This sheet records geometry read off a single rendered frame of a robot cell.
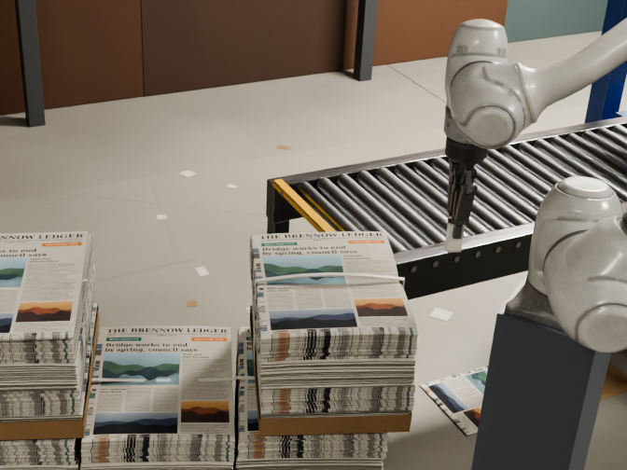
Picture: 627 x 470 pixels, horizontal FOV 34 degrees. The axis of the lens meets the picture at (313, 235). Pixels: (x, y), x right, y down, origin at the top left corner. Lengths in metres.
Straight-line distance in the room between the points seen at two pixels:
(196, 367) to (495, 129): 0.85
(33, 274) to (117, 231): 2.32
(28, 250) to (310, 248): 0.55
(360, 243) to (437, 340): 1.64
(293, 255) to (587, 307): 0.61
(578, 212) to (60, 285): 0.96
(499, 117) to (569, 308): 0.37
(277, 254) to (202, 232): 2.25
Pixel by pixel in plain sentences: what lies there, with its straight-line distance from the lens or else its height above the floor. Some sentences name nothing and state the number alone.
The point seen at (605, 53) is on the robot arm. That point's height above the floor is 1.58.
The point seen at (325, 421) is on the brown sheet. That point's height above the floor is 0.87.
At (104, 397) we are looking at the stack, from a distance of 2.06.
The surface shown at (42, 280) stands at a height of 1.07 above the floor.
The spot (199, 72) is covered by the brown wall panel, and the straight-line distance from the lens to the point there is 5.70.
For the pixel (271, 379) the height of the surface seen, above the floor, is 0.97.
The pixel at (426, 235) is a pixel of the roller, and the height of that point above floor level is 0.79.
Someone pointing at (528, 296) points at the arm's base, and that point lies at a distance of 2.06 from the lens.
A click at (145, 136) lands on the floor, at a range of 5.16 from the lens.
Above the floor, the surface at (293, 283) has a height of 1.06.
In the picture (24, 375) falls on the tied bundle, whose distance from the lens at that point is 1.88.
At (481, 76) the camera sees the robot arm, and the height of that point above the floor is 1.54.
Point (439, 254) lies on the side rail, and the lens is 2.62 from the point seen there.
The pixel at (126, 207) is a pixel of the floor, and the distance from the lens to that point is 4.49.
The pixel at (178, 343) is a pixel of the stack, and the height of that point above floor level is 0.83.
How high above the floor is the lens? 2.10
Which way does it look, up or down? 29 degrees down
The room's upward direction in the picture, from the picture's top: 3 degrees clockwise
